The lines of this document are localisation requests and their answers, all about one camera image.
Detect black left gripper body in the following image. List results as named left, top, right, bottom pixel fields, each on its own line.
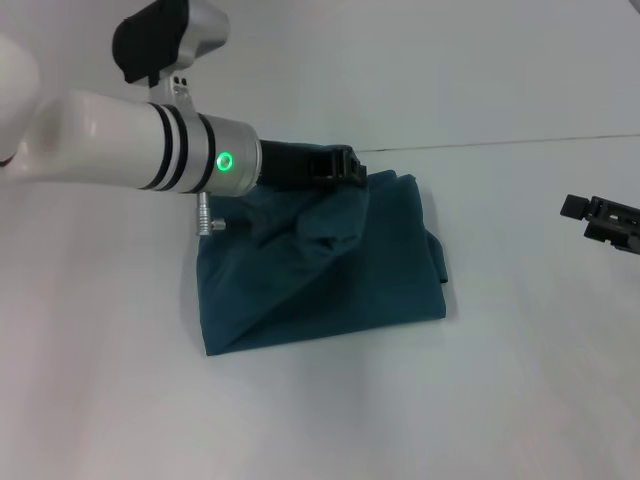
left=255, top=139, right=335, bottom=194

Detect teal T-shirt pink FREE print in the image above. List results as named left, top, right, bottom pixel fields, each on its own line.
left=193, top=143, right=448, bottom=358

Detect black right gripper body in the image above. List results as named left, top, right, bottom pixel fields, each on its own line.
left=582, top=196, right=640, bottom=252

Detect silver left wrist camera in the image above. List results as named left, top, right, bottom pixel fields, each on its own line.
left=110, top=0, right=231, bottom=109

